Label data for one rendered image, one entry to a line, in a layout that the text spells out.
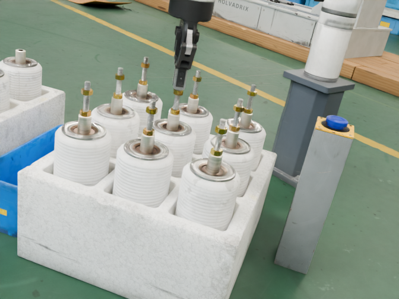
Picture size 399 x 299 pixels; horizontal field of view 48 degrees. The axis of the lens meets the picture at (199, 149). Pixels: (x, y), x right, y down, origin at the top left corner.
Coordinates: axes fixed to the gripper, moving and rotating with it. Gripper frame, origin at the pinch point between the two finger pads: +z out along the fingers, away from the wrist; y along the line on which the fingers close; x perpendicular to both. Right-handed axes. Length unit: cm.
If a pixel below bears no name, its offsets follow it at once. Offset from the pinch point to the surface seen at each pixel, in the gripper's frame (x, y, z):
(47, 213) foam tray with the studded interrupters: 20.5, -12.1, 23.3
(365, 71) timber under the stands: -124, 158, 28
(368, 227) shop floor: -55, 10, 35
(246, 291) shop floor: -16.8, -15.7, 35.2
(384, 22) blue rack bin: -272, 416, 26
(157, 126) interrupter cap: 2.9, -0.5, 9.7
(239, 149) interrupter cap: -11.9, -6.8, 9.8
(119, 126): 9.8, 0.2, 10.8
